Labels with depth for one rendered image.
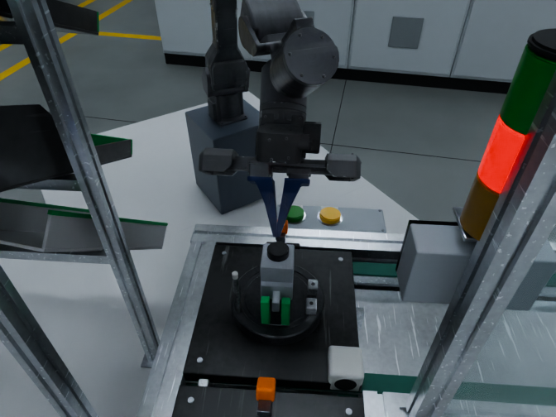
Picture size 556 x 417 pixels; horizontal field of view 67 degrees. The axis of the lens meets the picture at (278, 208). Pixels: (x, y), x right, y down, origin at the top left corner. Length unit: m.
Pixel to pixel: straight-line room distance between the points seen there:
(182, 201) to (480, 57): 2.98
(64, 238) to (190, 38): 3.43
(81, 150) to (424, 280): 0.35
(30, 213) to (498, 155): 0.57
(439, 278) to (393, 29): 3.18
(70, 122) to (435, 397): 0.48
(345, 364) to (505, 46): 3.27
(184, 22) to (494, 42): 2.39
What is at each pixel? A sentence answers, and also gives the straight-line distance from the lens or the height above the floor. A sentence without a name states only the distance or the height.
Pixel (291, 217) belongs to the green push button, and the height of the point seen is 0.97.
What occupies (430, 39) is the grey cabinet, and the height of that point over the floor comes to 0.39.
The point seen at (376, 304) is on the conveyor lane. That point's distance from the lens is 0.75.
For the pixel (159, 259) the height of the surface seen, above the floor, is 0.86.
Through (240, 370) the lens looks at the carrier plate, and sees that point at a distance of 0.61.
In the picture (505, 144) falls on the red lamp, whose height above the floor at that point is 1.35.
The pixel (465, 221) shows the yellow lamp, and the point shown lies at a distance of 0.39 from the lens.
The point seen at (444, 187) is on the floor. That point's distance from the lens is 2.62.
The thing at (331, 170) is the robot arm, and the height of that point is 1.23.
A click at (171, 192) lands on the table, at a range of 1.07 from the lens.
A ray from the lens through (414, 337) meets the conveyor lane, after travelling 0.73.
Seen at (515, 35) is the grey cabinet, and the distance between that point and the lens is 3.67.
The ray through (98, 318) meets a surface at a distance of 0.85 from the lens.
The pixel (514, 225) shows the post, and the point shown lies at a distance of 0.34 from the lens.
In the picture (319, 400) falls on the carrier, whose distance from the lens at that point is 0.59.
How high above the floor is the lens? 1.51
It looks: 41 degrees down
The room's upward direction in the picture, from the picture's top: straight up
